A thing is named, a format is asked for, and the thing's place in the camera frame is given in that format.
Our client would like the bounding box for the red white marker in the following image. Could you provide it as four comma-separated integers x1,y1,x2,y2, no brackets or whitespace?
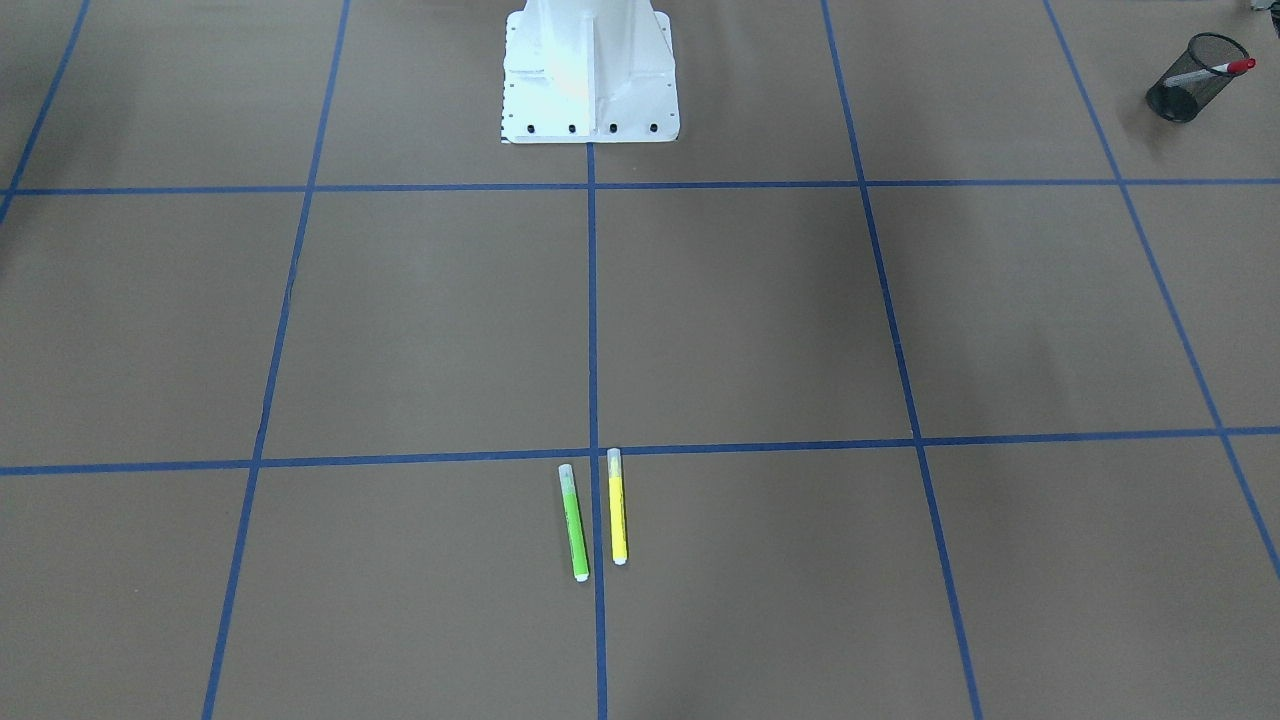
1192,56,1257,82

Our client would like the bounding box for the yellow highlighter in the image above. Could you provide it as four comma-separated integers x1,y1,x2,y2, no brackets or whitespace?
605,448,628,566

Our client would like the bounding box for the near black mesh pen cup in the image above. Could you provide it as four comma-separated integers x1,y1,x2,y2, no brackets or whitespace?
1146,32,1257,124

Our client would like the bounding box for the white pedestal column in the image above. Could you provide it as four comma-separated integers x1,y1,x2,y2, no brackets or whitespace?
500,1,681,143

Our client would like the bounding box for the green highlighter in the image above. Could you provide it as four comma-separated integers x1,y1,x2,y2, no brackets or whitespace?
557,462,590,583

